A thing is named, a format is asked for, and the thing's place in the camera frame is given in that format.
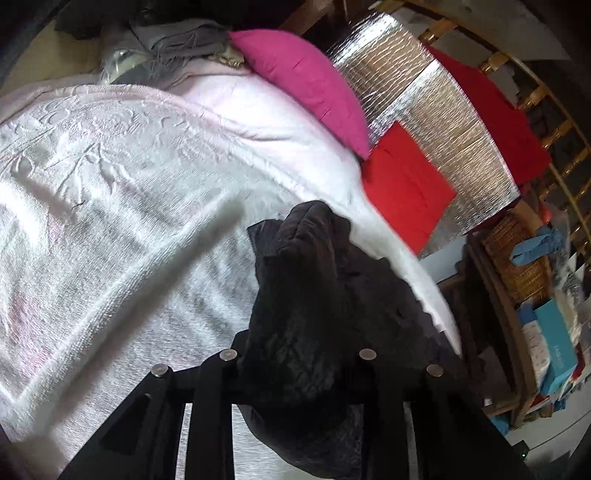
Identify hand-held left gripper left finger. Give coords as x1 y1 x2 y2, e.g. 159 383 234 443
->
58 330 250 480

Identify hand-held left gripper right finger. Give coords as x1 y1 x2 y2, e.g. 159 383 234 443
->
342 349 539 480

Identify black knit sweater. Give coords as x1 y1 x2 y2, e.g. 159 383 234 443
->
236 200 467 479

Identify wooden side shelf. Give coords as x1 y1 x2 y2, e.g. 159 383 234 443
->
438 235 555 428

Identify teal box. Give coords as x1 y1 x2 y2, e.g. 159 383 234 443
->
534 300 581 398

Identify wicker basket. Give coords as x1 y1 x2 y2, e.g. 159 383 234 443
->
480 203 561 305

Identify white embossed bed blanket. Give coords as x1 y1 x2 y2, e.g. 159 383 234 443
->
0 84 370 480

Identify blue cloth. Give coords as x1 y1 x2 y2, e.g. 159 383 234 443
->
510 225 565 267

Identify red pillow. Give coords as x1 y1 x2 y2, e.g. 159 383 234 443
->
361 121 458 254

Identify silver foil insulation sheet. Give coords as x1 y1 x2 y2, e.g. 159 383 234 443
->
325 12 520 257

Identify dark red cloth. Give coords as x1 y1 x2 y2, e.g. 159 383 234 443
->
423 43 553 185

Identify magenta pillow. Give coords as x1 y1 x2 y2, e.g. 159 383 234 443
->
228 28 372 160

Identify wooden bed headboard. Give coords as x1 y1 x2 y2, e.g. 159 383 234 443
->
277 0 591 259

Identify grey fringed scarf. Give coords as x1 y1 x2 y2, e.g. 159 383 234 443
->
128 18 232 79

